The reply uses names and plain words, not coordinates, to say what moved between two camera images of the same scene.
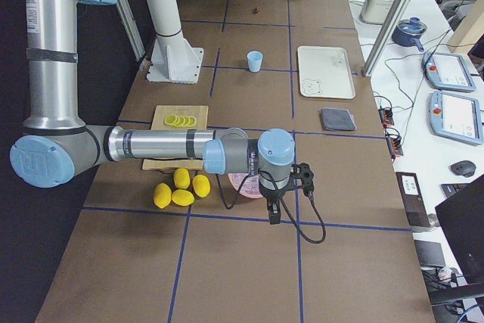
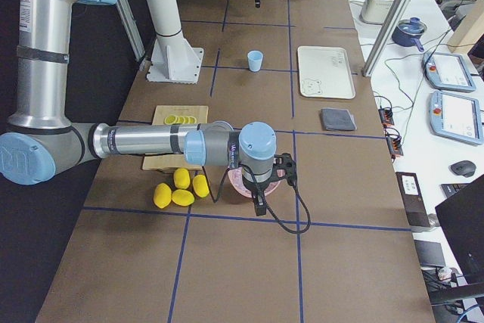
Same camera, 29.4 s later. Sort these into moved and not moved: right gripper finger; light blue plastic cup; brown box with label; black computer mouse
Moved: right gripper finger
Not moved: light blue plastic cup; black computer mouse; brown box with label
